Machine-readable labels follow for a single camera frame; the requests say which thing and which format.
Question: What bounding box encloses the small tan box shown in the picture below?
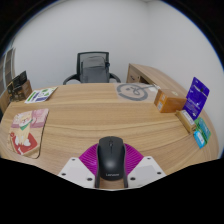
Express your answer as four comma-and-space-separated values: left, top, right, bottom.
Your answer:
175, 109, 197, 134

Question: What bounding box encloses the wooden shelf unit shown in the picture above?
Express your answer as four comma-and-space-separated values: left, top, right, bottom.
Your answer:
0, 47, 17, 94

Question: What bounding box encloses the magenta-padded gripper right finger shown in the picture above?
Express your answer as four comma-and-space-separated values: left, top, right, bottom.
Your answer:
123, 143, 167, 189

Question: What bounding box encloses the wooden side desk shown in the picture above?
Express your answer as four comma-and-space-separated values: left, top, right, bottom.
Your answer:
125, 63, 188, 98

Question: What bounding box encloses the cartoon print mouse pad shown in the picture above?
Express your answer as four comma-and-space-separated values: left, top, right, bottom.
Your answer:
7, 107, 50, 159

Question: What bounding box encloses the black mesh office chair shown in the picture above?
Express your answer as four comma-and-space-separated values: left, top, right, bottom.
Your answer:
62, 50, 122, 85

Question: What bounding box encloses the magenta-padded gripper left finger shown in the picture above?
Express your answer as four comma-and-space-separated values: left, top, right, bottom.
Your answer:
57, 143, 101, 189

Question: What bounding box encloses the green packet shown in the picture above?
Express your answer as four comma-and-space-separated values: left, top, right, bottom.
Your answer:
194, 116, 212, 143

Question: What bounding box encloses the black computer mouse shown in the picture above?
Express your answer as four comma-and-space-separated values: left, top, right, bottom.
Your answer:
95, 135, 127, 182

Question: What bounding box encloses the purple blister package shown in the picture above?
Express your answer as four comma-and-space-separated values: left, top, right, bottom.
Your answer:
182, 76, 211, 121

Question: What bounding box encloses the grey backpack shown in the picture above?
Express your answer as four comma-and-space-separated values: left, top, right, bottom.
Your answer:
79, 55, 111, 84

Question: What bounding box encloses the black box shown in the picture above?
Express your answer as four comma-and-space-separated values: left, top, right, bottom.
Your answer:
6, 70, 28, 89

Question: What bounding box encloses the orange cardboard box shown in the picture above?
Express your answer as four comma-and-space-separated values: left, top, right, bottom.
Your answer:
153, 88, 188, 114

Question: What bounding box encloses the white sticker sheet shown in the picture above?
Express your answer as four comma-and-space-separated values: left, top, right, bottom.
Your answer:
24, 86, 59, 104

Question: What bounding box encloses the blue packet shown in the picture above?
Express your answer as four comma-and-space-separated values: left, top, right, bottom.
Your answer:
193, 129, 207, 150

